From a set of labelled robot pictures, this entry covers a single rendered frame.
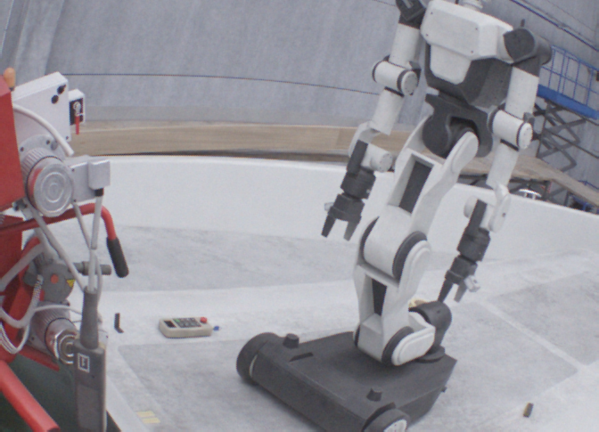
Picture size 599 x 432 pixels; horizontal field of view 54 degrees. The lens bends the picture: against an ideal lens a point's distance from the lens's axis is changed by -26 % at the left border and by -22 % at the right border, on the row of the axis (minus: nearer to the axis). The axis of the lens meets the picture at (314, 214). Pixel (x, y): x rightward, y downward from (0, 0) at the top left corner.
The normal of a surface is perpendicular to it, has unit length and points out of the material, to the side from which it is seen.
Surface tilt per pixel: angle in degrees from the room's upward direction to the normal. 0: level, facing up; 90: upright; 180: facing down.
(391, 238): 66
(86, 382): 90
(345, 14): 90
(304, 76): 90
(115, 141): 90
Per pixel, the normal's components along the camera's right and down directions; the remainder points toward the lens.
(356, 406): -0.30, -0.61
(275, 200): 0.40, 0.38
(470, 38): -0.67, 0.07
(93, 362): 0.05, 0.33
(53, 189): 0.64, 0.25
